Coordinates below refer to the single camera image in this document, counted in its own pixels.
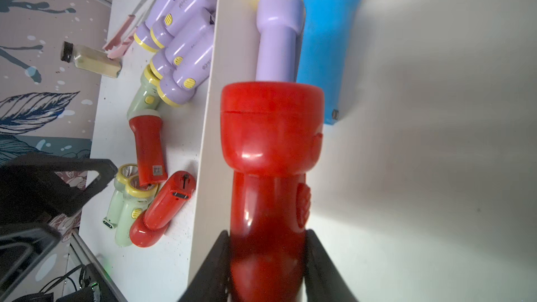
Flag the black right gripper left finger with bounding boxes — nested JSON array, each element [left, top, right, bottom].
[[178, 231, 231, 302]]

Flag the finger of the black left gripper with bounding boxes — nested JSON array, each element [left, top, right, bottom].
[[1, 153, 118, 301]]

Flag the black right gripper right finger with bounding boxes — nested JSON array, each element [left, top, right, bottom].
[[303, 229, 359, 302]]

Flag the green flashlight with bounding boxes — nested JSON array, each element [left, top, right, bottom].
[[115, 175, 158, 247], [103, 164, 138, 229], [127, 64, 161, 119]]

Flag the blue flashlight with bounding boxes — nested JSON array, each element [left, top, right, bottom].
[[296, 0, 362, 125]]

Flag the cream plastic storage tray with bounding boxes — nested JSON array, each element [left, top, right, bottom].
[[187, 0, 537, 302]]

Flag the red flashlight white head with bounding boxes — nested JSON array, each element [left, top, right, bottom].
[[128, 109, 168, 186]]

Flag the small glass spice bottle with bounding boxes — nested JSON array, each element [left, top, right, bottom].
[[61, 41, 122, 78]]

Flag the green flashlight under purple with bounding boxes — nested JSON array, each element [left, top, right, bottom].
[[127, 64, 161, 119]]

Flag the purple flashlight top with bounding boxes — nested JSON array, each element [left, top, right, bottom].
[[134, 0, 179, 53]]

